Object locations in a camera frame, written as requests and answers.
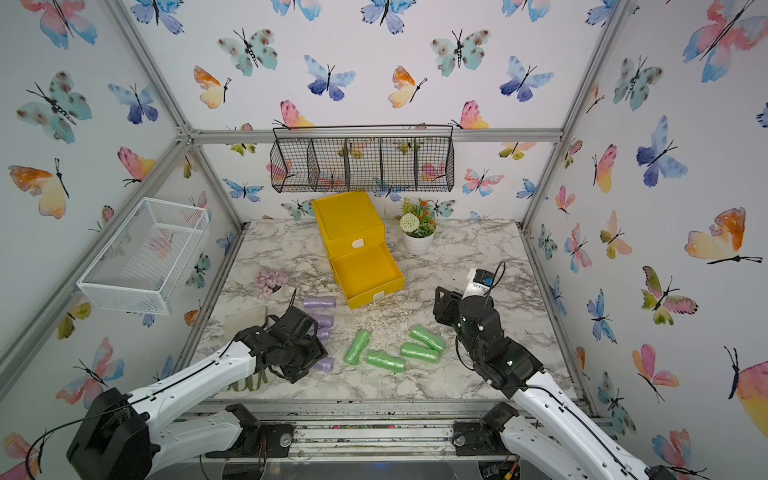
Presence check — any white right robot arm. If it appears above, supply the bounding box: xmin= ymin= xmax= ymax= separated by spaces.
xmin=433 ymin=264 xmax=675 ymax=479

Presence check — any pink flower in white pot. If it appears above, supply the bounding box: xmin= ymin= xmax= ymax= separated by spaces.
xmin=253 ymin=269 xmax=290 ymax=301

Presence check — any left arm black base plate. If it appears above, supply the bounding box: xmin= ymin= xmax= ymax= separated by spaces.
xmin=225 ymin=404 xmax=295 ymax=460

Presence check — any green trash bag roll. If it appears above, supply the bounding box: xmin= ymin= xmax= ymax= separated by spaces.
xmin=365 ymin=350 xmax=406 ymax=373
xmin=400 ymin=342 xmax=441 ymax=364
xmin=343 ymin=330 xmax=371 ymax=365
xmin=410 ymin=325 xmax=446 ymax=352

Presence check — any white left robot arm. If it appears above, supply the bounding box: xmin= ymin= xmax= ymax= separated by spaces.
xmin=67 ymin=306 xmax=328 ymax=479

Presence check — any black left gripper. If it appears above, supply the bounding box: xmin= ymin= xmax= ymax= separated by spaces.
xmin=282 ymin=334 xmax=332 ymax=382

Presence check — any black wire wall basket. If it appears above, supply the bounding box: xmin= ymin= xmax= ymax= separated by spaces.
xmin=267 ymin=123 xmax=455 ymax=196

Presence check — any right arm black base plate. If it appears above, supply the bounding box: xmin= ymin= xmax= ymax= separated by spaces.
xmin=451 ymin=402 xmax=519 ymax=457

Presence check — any yellow plastic drawer unit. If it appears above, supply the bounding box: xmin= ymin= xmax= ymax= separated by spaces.
xmin=312 ymin=192 xmax=405 ymax=309

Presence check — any green plant in white pot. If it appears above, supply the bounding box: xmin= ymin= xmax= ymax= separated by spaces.
xmin=399 ymin=198 xmax=437 ymax=256

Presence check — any white mesh wall basket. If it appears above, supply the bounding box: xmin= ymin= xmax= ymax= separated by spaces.
xmin=77 ymin=197 xmax=210 ymax=316

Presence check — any white green work glove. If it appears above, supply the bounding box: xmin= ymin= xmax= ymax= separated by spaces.
xmin=224 ymin=305 xmax=277 ymax=395

